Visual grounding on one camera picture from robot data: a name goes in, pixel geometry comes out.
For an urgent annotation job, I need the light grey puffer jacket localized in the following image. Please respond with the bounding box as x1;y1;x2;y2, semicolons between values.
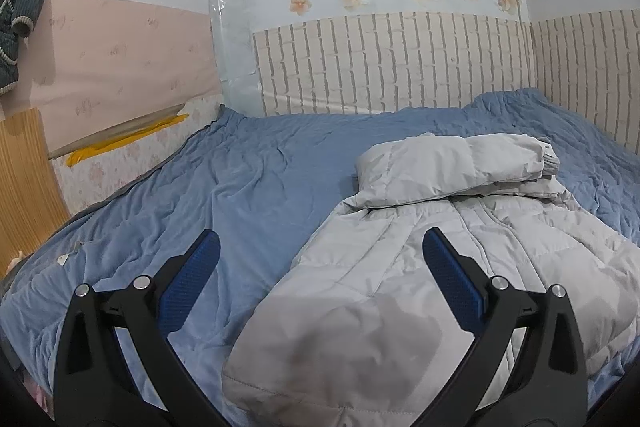
221;133;639;426

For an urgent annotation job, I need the blue bed quilt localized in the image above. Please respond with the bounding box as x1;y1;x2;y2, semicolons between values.
1;89;639;426

